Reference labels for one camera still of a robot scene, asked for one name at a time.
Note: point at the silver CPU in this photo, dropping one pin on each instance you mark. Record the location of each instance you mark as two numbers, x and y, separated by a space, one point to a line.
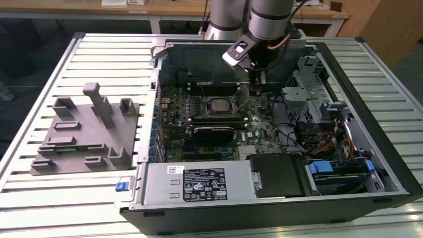
221 104

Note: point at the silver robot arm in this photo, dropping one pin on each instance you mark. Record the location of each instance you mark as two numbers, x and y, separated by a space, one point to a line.
228 15

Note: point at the CPU socket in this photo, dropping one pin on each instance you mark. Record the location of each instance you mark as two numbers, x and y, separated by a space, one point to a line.
207 109

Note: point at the silver metal drive cage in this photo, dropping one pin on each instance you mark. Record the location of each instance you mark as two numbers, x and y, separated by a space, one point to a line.
297 99

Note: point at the green motherboard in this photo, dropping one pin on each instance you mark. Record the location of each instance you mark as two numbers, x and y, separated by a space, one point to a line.
264 116

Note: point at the small black desk object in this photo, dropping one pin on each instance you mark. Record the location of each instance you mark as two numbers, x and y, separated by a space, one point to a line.
336 6

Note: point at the graphics card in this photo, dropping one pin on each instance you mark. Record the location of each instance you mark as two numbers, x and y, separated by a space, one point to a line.
212 135

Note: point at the silver chipset heatsink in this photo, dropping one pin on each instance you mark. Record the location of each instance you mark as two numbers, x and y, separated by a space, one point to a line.
247 150

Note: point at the wooden cabinet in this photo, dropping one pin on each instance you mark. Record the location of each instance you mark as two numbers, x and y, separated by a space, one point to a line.
389 29

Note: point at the blue slot clip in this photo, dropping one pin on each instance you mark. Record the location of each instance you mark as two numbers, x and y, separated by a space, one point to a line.
152 143
153 134
152 151
154 125

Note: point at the short black expansion slot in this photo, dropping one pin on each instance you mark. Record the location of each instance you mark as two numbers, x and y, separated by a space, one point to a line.
201 156

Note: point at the small white box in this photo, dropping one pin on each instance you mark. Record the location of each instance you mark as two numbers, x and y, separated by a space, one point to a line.
136 2

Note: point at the black plastic shroud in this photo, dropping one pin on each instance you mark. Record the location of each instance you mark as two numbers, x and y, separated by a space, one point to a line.
280 173

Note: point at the blue disk carrier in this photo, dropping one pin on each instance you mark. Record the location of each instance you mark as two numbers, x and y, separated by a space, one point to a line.
321 168

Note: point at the white paper box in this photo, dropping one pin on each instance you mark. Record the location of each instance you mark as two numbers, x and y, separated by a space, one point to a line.
113 3

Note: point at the small blue latch tab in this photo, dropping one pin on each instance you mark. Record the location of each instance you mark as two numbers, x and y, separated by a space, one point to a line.
369 166

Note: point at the wooden desk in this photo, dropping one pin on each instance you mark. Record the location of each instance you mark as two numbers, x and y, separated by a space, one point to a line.
82 7

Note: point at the grey parts rack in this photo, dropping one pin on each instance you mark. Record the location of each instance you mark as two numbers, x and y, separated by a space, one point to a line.
89 119

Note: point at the silver power supply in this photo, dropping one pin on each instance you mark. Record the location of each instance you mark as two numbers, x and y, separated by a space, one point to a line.
158 183

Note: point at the black PC case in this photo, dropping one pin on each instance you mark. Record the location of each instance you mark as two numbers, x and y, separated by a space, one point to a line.
231 220

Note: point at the blue case latch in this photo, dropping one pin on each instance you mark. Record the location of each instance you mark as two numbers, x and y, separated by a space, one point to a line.
121 186

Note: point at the grey metal stand leg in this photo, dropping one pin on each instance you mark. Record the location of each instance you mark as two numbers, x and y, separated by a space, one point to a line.
6 93

